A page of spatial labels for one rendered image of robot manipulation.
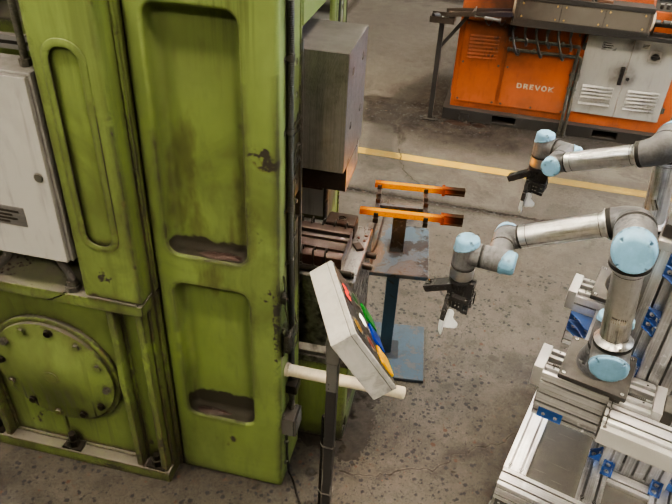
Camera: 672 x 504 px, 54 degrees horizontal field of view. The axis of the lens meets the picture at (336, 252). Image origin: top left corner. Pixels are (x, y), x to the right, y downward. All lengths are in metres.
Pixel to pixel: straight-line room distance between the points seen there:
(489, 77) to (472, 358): 3.04
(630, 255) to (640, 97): 4.16
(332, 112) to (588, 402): 1.32
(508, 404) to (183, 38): 2.28
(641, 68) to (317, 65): 4.22
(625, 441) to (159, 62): 1.85
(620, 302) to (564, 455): 1.06
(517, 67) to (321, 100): 3.95
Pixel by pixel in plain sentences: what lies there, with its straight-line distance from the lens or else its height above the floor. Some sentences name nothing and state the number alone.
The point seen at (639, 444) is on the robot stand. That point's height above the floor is 0.73.
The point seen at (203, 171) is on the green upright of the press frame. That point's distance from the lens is 2.11.
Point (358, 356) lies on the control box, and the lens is 1.88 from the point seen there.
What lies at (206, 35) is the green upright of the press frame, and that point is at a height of 1.84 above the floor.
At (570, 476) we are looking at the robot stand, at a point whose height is 0.21.
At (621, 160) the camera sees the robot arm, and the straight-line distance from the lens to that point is 2.61.
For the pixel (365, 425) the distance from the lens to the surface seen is 3.16.
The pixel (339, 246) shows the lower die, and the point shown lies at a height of 0.99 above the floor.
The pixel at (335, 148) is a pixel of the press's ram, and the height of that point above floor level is 1.45.
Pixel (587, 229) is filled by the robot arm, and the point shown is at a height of 1.36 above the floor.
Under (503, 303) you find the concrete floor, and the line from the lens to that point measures 3.95.
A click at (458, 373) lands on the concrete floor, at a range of 3.47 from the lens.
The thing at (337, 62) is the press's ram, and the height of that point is 1.74.
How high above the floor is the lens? 2.43
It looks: 36 degrees down
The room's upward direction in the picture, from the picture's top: 3 degrees clockwise
